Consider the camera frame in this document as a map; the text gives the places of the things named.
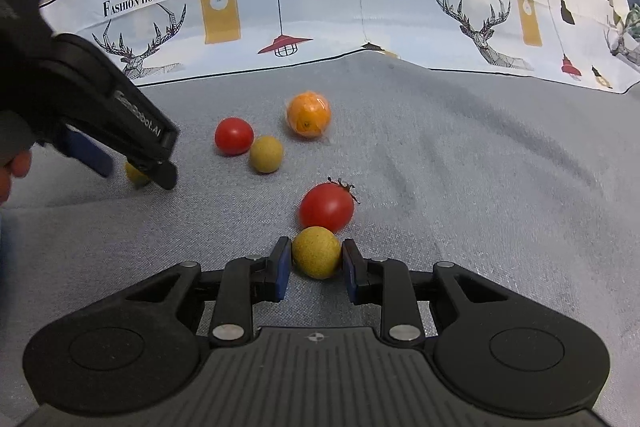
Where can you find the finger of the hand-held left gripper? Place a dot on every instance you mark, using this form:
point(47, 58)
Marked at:
point(87, 152)
point(130, 117)

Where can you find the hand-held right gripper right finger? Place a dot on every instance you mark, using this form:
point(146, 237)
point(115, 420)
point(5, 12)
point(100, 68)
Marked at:
point(350, 274)

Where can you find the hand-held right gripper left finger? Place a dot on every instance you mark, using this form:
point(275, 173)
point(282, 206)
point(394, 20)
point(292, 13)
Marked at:
point(282, 269)

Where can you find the yellow-green round fruit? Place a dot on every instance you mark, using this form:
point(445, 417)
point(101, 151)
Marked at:
point(316, 252)
point(135, 174)
point(266, 154)

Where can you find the red cherry tomato with stem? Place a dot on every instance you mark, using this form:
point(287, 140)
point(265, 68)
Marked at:
point(325, 209)

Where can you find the small orange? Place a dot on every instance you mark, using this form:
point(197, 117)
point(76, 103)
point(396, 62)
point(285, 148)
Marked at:
point(308, 114)

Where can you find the person's left hand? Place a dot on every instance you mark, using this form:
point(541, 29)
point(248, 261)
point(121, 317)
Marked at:
point(12, 172)

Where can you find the deer printed cloth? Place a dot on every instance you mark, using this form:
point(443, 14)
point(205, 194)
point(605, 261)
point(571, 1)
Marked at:
point(350, 7)

